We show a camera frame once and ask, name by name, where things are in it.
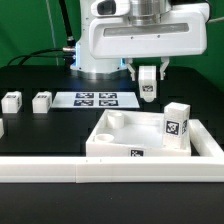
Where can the white U-shaped fence wall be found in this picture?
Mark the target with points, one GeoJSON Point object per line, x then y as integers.
{"type": "Point", "coordinates": [207, 166]}

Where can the partial white block left edge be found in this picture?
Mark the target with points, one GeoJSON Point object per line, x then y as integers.
{"type": "Point", "coordinates": [1, 128]}

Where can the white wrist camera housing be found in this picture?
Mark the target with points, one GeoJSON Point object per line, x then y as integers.
{"type": "Point", "coordinates": [101, 8]}

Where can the white square table top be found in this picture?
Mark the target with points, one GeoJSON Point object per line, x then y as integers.
{"type": "Point", "coordinates": [121, 133]}

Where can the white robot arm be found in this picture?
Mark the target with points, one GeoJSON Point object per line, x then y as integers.
{"type": "Point", "coordinates": [142, 13]}

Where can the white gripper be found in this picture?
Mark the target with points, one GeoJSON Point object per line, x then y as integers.
{"type": "Point", "coordinates": [181, 31]}

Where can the tag plate with markers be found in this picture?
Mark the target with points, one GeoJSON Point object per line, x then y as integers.
{"type": "Point", "coordinates": [95, 100]}

